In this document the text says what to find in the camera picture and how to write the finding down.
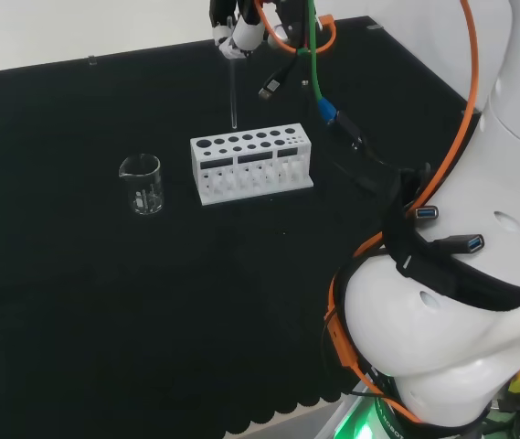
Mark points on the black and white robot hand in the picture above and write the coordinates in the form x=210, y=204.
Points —
x=246, y=34

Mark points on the white test tube rack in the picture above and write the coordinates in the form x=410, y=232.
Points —
x=195, y=178

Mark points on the clear glass rod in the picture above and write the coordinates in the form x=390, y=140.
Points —
x=233, y=100

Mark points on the black bench cloth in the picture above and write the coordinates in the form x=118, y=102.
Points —
x=104, y=297

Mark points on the small clear glass beaker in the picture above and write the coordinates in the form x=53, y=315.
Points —
x=150, y=201

